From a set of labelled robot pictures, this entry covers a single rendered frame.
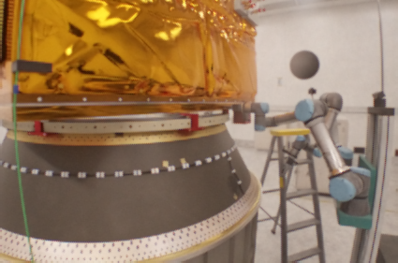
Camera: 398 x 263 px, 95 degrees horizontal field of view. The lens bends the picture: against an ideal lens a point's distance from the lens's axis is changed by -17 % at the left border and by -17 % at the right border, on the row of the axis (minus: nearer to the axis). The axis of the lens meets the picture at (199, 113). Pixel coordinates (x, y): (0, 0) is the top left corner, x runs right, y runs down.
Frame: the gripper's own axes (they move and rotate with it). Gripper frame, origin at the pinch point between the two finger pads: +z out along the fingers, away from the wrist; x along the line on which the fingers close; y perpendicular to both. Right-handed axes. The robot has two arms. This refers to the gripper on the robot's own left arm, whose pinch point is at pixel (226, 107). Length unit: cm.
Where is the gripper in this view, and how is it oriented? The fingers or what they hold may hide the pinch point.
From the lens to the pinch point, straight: 158.9
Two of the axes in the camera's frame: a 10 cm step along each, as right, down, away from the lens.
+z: -8.3, -0.3, 5.6
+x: -5.6, 0.4, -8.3
